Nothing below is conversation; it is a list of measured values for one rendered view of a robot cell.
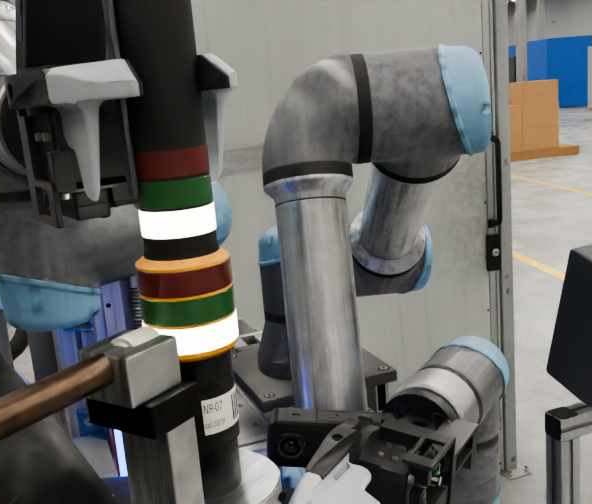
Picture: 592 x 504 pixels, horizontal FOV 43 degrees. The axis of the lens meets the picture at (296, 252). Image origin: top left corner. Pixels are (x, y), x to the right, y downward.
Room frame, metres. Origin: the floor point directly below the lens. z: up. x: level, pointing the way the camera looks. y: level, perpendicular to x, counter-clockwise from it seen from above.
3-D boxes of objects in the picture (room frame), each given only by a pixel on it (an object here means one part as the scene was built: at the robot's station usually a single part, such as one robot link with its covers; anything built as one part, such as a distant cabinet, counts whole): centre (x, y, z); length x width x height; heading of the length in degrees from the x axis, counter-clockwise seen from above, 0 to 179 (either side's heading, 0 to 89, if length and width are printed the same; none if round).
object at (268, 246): (1.15, -0.01, 1.20); 0.13 x 0.12 x 0.14; 92
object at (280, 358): (1.15, 0.00, 1.09); 0.15 x 0.15 x 0.10
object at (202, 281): (0.33, 0.05, 1.40); 0.04 x 0.04 x 0.01
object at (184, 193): (0.33, 0.05, 1.44); 0.03 x 0.03 x 0.01
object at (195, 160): (0.33, 0.05, 1.45); 0.03 x 0.03 x 0.01
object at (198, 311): (0.33, 0.05, 1.39); 0.04 x 0.04 x 0.01
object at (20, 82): (0.37, 0.11, 1.49); 0.09 x 0.05 x 0.02; 22
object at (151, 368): (0.33, 0.06, 1.33); 0.09 x 0.07 x 0.10; 146
